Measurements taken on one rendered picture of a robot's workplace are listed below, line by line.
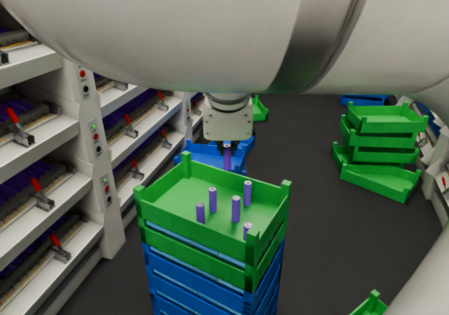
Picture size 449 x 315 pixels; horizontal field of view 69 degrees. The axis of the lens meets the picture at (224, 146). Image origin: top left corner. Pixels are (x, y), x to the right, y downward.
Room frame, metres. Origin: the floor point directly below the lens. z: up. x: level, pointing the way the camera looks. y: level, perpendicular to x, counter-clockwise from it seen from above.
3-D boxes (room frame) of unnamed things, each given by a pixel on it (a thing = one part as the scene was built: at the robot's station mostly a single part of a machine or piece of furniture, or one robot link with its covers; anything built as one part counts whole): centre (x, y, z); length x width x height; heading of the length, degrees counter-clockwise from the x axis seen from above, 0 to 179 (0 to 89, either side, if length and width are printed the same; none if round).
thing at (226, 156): (0.66, -0.01, 0.52); 0.02 x 0.02 x 0.06
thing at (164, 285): (0.60, 0.02, 0.20); 0.30 x 0.20 x 0.08; 61
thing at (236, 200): (0.57, -0.03, 0.44); 0.02 x 0.02 x 0.06
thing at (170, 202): (0.60, 0.02, 0.44); 0.30 x 0.20 x 0.08; 61
